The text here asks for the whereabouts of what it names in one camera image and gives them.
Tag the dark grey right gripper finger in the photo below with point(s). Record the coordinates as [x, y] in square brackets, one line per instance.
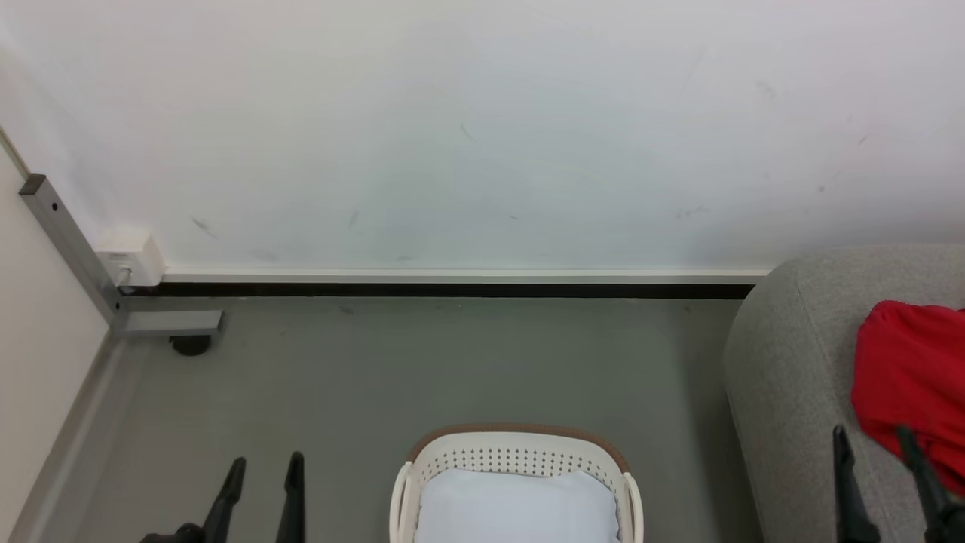
[850, 505]
[938, 513]

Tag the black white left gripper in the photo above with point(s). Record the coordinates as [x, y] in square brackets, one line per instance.
[181, 536]

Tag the red jersey with white trim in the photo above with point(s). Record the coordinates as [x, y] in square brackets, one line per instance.
[912, 369]

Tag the white cloth in basket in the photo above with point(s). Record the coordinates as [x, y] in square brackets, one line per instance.
[516, 509]

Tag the white plastic laundry basket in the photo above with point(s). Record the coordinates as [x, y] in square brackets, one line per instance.
[520, 452]

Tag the grey fabric sofa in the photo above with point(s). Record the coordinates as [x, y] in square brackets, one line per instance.
[791, 362]

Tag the black white baseboard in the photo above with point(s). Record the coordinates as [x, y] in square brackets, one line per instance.
[452, 289]

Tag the black round frame foot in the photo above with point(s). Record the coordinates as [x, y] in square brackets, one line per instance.
[190, 345]

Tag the white wall socket box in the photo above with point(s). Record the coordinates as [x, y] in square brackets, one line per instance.
[136, 260]

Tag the grey metal frame post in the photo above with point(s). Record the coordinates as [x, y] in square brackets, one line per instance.
[71, 241]

